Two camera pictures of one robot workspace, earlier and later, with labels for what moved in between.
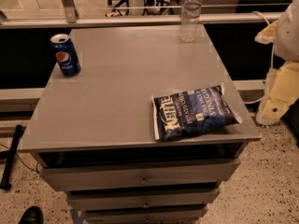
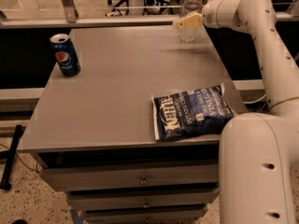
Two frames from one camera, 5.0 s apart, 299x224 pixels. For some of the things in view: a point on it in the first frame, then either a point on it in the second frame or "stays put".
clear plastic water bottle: x=191 y=14 stays put
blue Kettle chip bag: x=192 y=112 stays put
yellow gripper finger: x=282 y=90 -> x=216 y=13
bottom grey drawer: x=146 y=215 stays put
